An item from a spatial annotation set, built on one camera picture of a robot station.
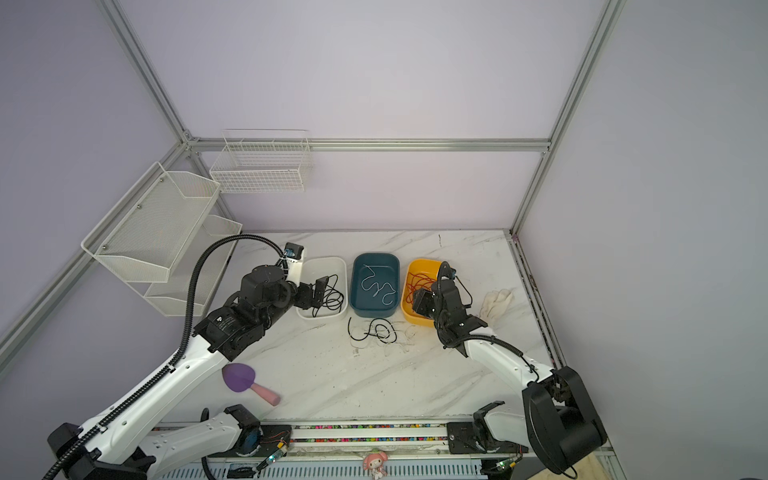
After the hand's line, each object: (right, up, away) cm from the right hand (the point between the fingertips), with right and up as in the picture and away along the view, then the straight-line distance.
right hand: (417, 293), depth 87 cm
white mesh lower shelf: (-65, 0, -11) cm, 66 cm away
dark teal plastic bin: (-14, 0, +15) cm, 20 cm away
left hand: (-29, +6, -14) cm, 32 cm away
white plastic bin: (-28, +6, +19) cm, 35 cm away
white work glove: (+26, -5, +11) cm, 29 cm away
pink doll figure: (-11, -38, -19) cm, 44 cm away
